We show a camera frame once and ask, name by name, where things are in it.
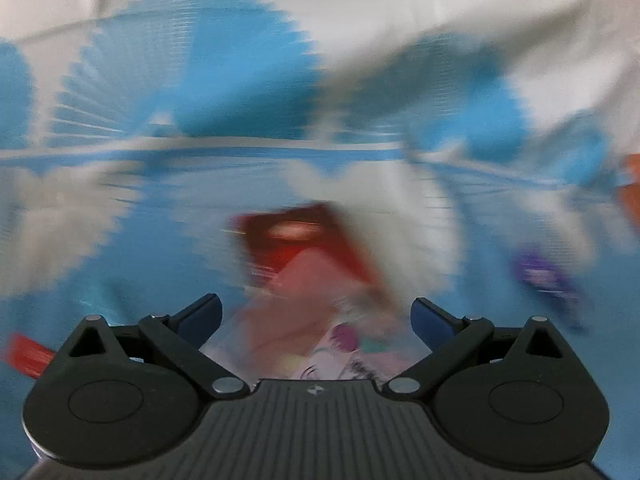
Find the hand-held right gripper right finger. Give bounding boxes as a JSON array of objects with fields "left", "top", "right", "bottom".
[{"left": 382, "top": 297, "right": 571, "bottom": 402}]

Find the blue and white printed bedsheet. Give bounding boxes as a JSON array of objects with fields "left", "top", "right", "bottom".
[{"left": 0, "top": 0, "right": 640, "bottom": 466}]

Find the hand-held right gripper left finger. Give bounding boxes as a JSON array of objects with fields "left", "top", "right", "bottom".
[{"left": 65, "top": 293, "right": 251, "bottom": 402}]

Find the long red snack bar packet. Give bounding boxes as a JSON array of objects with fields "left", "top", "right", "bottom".
[{"left": 2, "top": 332, "right": 55, "bottom": 379}]

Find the orange packet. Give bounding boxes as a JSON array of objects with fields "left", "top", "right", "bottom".
[{"left": 617, "top": 152, "right": 640, "bottom": 235}]

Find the purple snack packet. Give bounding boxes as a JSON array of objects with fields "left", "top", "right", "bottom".
[{"left": 511, "top": 245, "right": 586, "bottom": 331}]

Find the pink printed snack packet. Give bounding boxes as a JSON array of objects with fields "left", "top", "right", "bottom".
[{"left": 202, "top": 247, "right": 433, "bottom": 383}]

